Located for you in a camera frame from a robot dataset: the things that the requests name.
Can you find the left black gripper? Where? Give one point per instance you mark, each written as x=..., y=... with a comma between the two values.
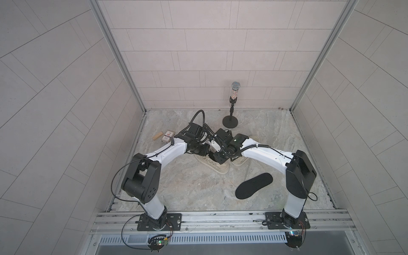
x=204, y=152

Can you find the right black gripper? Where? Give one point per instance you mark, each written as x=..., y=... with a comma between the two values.
x=218, y=159

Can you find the black insole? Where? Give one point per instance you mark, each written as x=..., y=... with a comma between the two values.
x=250, y=187

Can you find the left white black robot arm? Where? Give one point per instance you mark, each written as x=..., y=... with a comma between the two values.
x=141, y=180

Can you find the black microphone stand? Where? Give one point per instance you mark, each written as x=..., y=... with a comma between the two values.
x=230, y=121

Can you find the small printed card box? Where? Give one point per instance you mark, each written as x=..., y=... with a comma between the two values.
x=168, y=136

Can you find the small wooden block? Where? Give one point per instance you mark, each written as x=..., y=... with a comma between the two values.
x=157, y=136

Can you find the white perforated vent strip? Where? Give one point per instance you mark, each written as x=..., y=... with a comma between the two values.
x=198, y=238

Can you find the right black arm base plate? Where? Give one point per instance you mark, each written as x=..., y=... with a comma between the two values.
x=283, y=221

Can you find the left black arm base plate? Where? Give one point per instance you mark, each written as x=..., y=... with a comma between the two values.
x=167, y=222

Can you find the left controller board with cables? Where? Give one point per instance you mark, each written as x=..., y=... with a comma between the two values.
x=157, y=242

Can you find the controller board with cables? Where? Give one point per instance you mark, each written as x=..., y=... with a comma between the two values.
x=294, y=239
x=157, y=242

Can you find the right controller board with cables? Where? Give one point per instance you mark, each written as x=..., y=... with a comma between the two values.
x=294, y=239

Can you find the aluminium mounting rail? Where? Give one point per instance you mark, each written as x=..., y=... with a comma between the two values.
x=223, y=221

